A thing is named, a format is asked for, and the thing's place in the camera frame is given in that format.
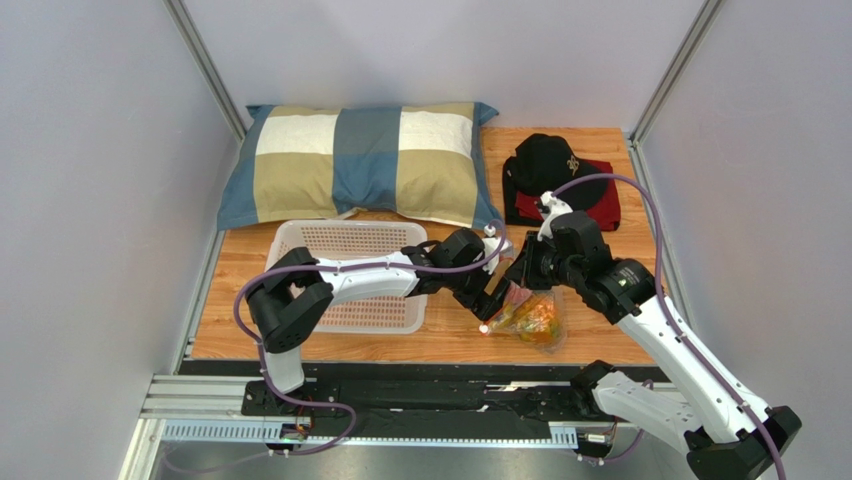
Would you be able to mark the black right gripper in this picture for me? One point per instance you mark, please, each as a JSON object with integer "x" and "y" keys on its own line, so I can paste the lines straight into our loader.
{"x": 527, "y": 267}

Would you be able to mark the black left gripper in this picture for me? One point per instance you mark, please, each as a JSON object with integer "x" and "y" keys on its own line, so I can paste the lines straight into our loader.
{"x": 489, "y": 306}

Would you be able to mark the clear zip top bag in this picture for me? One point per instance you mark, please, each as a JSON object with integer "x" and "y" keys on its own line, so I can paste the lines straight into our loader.
{"x": 484, "y": 329}

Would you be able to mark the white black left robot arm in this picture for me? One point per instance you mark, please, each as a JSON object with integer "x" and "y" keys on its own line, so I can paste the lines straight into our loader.
{"x": 287, "y": 301}

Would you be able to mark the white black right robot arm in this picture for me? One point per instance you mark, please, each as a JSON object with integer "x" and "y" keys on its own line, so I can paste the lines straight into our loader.
{"x": 723, "y": 429}

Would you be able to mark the orange fake pineapple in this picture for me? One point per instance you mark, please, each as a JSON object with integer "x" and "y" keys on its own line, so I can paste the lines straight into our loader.
{"x": 533, "y": 317}

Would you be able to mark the folded dark red cloth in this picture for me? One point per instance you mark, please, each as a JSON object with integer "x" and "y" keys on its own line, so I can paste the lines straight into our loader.
{"x": 598, "y": 198}

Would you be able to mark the black baseball cap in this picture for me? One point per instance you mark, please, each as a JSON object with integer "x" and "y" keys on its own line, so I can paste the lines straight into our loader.
{"x": 543, "y": 163}

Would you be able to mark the checkered blue beige pillow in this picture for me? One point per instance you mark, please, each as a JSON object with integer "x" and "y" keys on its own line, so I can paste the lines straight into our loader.
{"x": 421, "y": 162}

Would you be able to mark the white perforated plastic basket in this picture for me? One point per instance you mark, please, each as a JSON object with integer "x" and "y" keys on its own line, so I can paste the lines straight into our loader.
{"x": 357, "y": 240}

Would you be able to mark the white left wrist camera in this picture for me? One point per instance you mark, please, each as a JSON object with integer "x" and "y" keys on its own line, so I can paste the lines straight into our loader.
{"x": 497, "y": 247}

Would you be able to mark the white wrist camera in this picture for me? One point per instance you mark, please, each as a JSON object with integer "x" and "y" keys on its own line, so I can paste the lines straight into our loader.
{"x": 550, "y": 207}
{"x": 497, "y": 247}

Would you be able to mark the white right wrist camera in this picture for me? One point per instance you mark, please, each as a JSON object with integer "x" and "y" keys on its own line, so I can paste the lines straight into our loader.
{"x": 550, "y": 207}

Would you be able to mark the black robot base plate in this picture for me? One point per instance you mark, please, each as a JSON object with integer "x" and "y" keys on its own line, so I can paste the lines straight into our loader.
{"x": 426, "y": 385}

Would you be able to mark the aluminium frame rail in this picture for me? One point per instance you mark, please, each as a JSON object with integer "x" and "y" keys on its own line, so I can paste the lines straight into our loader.
{"x": 243, "y": 410}

